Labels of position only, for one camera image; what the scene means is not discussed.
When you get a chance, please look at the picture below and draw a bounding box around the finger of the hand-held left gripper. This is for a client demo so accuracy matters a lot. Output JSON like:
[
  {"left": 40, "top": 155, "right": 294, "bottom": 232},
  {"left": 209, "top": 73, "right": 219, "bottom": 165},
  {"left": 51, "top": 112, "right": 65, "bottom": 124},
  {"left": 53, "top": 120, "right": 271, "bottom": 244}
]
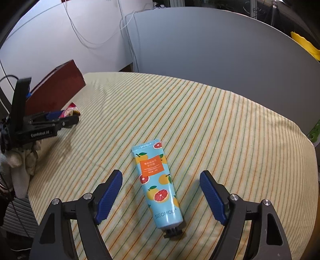
[
  {"left": 51, "top": 115, "right": 80, "bottom": 132},
  {"left": 29, "top": 111, "right": 64, "bottom": 123}
]

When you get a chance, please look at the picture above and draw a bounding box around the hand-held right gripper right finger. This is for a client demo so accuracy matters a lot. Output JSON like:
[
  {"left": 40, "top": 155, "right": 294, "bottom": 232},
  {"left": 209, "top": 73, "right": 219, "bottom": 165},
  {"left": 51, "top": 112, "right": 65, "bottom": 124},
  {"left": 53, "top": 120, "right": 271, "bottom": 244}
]
[{"left": 199, "top": 170, "right": 293, "bottom": 260}]

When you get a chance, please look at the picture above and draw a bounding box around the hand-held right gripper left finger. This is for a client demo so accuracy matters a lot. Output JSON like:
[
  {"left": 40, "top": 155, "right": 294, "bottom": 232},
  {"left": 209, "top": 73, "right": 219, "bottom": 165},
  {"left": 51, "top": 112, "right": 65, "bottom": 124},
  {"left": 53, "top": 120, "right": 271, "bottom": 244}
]
[{"left": 29, "top": 169, "right": 123, "bottom": 260}]

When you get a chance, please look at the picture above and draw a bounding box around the red and white snack packet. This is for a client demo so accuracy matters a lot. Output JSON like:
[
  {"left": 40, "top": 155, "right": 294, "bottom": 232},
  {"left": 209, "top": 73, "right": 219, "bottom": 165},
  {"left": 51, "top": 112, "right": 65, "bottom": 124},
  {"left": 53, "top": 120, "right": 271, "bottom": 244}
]
[{"left": 60, "top": 102, "right": 81, "bottom": 118}]

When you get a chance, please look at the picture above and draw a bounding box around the dark red box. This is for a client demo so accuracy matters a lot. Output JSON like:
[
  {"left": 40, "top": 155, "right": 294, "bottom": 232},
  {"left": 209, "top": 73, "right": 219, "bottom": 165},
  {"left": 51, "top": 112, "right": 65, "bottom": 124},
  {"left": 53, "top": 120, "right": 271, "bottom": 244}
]
[{"left": 25, "top": 59, "right": 86, "bottom": 117}]

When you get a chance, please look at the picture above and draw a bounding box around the fruit print hand cream tube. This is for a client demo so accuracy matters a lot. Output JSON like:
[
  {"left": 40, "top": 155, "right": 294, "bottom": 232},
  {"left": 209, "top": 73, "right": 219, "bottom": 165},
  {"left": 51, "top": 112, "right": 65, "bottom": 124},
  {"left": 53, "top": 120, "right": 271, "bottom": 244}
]
[{"left": 132, "top": 139, "right": 184, "bottom": 238}]

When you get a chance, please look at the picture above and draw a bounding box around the person's left hand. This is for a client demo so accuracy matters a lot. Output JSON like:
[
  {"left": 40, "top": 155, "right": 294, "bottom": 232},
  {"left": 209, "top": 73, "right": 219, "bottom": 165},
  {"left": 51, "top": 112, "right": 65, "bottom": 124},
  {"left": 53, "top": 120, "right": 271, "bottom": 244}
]
[{"left": 0, "top": 141, "right": 42, "bottom": 198}]

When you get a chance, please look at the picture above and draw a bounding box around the striped beige blanket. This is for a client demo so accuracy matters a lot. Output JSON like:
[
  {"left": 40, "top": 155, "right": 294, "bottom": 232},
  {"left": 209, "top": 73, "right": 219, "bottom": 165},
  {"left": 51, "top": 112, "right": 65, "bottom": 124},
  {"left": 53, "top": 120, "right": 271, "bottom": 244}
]
[{"left": 26, "top": 72, "right": 317, "bottom": 260}]

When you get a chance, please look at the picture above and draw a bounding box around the grey striped cloth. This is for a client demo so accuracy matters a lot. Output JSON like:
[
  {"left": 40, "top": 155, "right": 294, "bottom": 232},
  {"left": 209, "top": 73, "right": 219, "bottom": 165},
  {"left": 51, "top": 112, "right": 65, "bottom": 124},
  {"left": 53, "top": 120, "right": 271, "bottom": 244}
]
[{"left": 0, "top": 200, "right": 38, "bottom": 238}]

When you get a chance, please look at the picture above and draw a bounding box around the grey partition panel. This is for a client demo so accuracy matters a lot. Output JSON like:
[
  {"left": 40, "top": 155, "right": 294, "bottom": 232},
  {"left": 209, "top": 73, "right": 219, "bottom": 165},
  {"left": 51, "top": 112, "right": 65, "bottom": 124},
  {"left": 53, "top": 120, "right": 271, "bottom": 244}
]
[{"left": 122, "top": 7, "right": 320, "bottom": 150}]

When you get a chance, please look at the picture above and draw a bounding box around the yellow cloth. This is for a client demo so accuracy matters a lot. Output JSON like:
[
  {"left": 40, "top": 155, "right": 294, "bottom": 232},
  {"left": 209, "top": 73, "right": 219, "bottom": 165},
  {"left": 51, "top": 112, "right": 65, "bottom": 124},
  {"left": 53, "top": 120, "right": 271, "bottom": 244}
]
[{"left": 290, "top": 31, "right": 320, "bottom": 60}]

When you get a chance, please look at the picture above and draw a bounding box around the black cable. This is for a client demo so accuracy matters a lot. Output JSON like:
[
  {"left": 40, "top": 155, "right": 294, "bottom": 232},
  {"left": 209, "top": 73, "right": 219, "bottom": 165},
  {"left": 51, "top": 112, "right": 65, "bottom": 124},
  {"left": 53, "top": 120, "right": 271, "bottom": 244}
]
[{"left": 0, "top": 59, "right": 19, "bottom": 118}]

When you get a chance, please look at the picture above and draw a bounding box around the white cable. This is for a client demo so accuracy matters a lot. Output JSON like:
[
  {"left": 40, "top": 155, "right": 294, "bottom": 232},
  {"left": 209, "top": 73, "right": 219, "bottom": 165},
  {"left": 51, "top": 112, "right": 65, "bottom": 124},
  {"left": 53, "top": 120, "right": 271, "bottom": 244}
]
[{"left": 64, "top": 0, "right": 140, "bottom": 73}]

